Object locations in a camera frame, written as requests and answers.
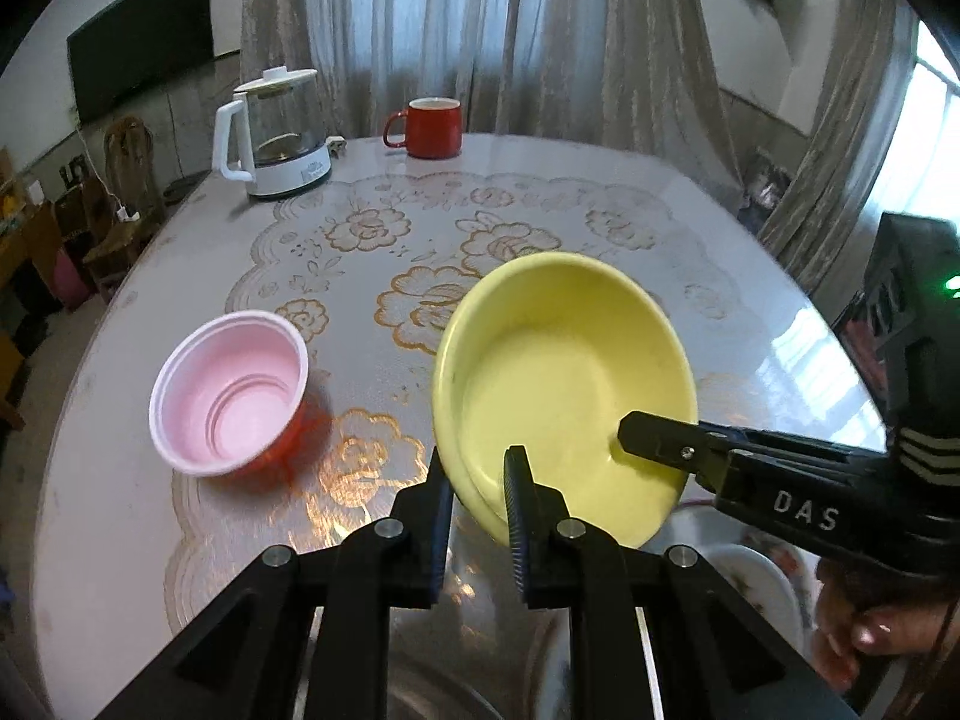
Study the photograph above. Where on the red plastic bowl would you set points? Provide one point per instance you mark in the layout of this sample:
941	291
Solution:
230	394

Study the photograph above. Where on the white electric kettle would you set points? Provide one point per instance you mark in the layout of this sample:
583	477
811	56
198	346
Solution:
270	137

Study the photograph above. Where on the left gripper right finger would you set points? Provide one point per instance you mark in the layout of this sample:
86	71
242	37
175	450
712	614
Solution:
541	559

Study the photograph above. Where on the red mug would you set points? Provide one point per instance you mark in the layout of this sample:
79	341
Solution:
426	129

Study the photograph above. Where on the lace floral table mat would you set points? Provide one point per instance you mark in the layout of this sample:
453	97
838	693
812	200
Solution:
370	272

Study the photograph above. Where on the black television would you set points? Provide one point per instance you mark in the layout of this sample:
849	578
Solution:
133	46

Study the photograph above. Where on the white rose plate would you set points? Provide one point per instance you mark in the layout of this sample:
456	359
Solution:
773	576

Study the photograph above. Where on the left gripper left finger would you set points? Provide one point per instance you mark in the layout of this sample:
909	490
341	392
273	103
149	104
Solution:
425	510

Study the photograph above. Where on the beige curtain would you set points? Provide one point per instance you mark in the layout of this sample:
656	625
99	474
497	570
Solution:
626	74

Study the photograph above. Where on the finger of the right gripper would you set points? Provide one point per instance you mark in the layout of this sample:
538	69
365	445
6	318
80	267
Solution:
699	450

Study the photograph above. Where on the wooden chair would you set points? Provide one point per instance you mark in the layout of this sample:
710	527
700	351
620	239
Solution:
138	204

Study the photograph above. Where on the yellow bowl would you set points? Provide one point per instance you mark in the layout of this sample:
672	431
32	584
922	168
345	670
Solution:
551	351

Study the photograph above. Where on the right window curtain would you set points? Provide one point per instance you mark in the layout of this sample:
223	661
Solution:
868	73

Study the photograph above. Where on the stainless steel bowl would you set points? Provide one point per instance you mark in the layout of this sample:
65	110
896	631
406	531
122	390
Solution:
479	652

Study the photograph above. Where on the right hand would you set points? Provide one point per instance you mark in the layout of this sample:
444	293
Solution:
843	636

